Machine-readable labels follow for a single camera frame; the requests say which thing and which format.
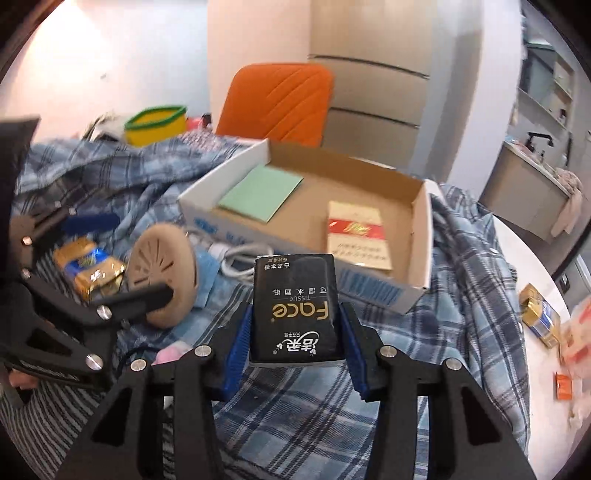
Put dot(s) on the pink towel on vanity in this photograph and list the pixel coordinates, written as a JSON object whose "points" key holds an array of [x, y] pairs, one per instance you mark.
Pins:
{"points": [[570, 212]]}

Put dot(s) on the gold blue cigarette pack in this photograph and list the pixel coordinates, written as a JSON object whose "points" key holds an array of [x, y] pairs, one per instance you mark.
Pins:
{"points": [[90, 270]]}

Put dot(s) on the beige refrigerator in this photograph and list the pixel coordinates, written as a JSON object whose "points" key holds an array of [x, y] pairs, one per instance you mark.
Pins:
{"points": [[405, 75]]}

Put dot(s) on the orange chair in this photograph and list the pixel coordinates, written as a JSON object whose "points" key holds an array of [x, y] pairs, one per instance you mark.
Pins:
{"points": [[283, 102]]}

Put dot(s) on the red gold cigarette pack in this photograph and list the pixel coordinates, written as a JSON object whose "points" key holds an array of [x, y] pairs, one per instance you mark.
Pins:
{"points": [[356, 234]]}

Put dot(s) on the light blue tissue pack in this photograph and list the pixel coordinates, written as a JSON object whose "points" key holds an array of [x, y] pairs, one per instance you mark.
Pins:
{"points": [[207, 270]]}

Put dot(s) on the black tissue pack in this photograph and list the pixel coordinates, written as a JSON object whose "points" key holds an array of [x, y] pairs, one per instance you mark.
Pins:
{"points": [[295, 311]]}

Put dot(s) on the yellow bin green rim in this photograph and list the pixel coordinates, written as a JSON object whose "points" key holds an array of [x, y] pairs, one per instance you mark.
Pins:
{"points": [[155, 124]]}

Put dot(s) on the red white snack bag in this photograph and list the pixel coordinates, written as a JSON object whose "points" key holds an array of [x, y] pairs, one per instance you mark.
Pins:
{"points": [[575, 344]]}

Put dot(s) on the white cloth bag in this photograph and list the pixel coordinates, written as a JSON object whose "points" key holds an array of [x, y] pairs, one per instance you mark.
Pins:
{"points": [[106, 127]]}

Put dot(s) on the blue plaid shirt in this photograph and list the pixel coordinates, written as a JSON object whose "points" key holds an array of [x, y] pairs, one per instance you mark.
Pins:
{"points": [[309, 423]]}

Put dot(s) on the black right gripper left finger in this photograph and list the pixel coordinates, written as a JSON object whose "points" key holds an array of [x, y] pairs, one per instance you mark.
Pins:
{"points": [[123, 439]]}

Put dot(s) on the black faucet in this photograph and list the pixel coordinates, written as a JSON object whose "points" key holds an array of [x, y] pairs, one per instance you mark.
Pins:
{"points": [[538, 142]]}

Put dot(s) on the round beige diffuser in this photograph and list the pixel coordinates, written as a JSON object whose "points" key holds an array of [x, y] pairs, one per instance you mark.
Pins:
{"points": [[164, 254]]}

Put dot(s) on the left hand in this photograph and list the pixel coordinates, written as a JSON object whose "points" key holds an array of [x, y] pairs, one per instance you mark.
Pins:
{"points": [[22, 381]]}

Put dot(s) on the green cleaning cloth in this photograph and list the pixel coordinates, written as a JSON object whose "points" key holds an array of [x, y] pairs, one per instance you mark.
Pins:
{"points": [[261, 193]]}

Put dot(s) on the gold blue pack on table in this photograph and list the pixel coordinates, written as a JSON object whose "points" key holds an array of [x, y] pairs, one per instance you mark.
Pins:
{"points": [[539, 316]]}

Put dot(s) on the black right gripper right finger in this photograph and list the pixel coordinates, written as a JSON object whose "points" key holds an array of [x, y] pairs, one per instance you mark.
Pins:
{"points": [[468, 436]]}

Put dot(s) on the patterned pink cloth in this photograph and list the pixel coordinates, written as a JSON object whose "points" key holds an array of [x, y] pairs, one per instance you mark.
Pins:
{"points": [[203, 139]]}

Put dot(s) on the striped grey towel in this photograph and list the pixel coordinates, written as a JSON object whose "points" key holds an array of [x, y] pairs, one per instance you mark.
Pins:
{"points": [[44, 428]]}

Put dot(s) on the cardboard tray box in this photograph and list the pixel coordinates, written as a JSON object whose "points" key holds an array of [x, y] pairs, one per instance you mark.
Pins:
{"points": [[301, 225]]}

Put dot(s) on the small orange packet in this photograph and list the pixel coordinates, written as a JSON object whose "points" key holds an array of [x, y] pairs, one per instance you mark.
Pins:
{"points": [[563, 387]]}

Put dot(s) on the bathroom vanity cabinet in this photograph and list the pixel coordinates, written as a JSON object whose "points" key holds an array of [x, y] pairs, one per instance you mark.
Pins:
{"points": [[523, 192]]}

